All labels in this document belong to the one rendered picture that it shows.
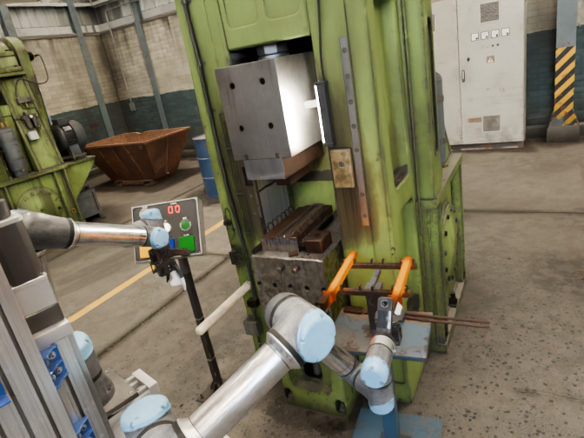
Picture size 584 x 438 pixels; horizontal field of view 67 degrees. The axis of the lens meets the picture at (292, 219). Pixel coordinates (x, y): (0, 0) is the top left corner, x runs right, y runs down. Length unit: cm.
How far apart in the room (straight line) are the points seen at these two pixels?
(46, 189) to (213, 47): 465
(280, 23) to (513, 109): 533
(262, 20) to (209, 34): 29
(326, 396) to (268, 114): 142
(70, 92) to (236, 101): 912
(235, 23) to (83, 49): 939
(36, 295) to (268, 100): 113
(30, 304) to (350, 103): 133
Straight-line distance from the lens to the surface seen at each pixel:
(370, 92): 186
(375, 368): 130
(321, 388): 245
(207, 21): 218
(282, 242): 207
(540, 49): 751
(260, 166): 198
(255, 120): 193
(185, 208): 223
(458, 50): 699
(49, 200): 651
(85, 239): 154
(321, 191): 243
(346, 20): 187
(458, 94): 703
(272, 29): 200
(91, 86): 1129
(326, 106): 188
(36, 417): 125
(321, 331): 108
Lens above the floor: 176
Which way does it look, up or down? 20 degrees down
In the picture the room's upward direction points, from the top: 10 degrees counter-clockwise
